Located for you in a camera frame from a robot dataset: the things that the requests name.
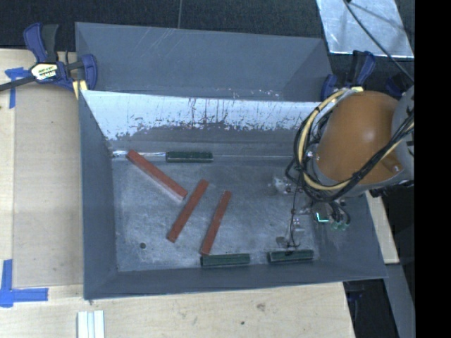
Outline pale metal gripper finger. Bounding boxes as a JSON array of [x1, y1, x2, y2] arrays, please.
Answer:
[[276, 218, 306, 249], [273, 176, 295, 194]]

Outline pale wood flat board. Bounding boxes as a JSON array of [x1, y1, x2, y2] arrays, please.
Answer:
[[12, 82, 85, 290]]

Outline grey metal bin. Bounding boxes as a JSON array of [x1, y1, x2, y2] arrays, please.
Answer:
[[74, 21, 389, 301]]

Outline red-brown flat block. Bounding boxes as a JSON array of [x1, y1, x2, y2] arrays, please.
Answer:
[[199, 189, 233, 256], [125, 149, 189, 201], [166, 178, 210, 244]]

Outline dark green flat block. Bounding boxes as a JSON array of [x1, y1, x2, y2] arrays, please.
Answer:
[[165, 151, 214, 163], [266, 249, 315, 264], [199, 253, 252, 268]]

